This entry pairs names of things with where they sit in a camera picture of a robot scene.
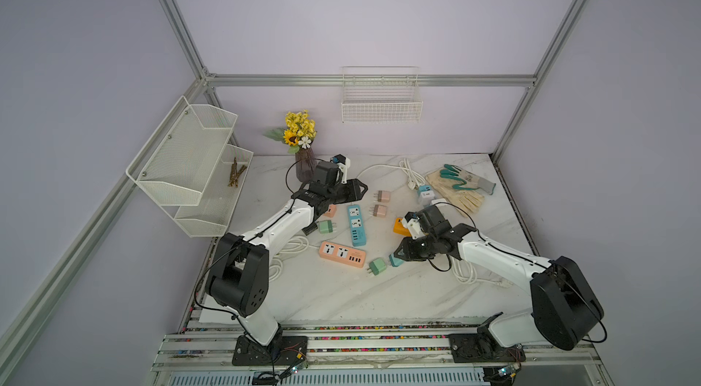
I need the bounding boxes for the pink power strip front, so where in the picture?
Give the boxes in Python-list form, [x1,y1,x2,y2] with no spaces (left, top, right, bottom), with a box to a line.
[319,242,366,268]

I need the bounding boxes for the orange power strip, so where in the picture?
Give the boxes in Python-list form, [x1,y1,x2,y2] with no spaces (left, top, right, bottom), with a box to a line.
[392,217,412,237]

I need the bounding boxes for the yellow artificial flowers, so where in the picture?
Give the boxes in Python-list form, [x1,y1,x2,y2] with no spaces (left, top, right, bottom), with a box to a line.
[264,110,318,154]

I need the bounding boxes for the teal charger plug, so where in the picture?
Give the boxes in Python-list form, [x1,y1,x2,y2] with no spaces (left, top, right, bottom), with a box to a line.
[388,254,404,267]

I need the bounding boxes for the pink usb charger plug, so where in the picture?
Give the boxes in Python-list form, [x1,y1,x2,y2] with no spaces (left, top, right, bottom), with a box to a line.
[374,190,392,203]

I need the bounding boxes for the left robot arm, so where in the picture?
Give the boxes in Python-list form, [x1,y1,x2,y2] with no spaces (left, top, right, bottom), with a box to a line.
[203,154,368,347]

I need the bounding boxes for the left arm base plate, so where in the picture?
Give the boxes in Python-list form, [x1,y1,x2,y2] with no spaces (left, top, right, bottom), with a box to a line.
[232,335,309,367]

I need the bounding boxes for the white cable far right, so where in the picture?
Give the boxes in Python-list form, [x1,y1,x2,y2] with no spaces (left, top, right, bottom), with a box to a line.
[355,158,427,190]

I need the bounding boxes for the white mesh wall shelf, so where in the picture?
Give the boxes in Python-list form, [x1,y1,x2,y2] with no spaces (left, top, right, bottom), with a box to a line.
[126,98,254,238]

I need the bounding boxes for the green charger plug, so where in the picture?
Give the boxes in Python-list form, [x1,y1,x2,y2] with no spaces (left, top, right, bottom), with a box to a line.
[317,220,335,234]
[368,257,387,276]

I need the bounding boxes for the wooden clothespins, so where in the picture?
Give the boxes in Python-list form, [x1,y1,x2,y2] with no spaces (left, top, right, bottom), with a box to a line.
[227,157,248,187]

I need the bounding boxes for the pink power strip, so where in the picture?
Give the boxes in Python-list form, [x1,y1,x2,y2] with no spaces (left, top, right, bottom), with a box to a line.
[319,242,366,268]
[323,205,337,218]

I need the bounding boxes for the beige work glove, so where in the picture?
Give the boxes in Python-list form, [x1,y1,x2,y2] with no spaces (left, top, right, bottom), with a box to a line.
[425,171,485,214]

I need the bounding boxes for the white wire wall basket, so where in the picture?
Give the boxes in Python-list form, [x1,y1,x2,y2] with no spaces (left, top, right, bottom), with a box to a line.
[341,66,424,124]

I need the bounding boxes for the white cable of pink strip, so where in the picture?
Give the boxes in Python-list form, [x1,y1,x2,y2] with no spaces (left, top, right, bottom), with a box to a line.
[267,234,313,283]

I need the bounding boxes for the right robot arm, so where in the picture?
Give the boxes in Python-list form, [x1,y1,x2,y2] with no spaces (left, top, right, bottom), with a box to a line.
[394,203,604,351]

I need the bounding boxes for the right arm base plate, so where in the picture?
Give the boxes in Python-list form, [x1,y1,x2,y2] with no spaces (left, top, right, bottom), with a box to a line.
[447,333,526,363]

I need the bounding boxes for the purple ribbed glass vase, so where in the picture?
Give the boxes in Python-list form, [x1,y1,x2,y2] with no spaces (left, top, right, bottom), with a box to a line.
[295,148,318,183]

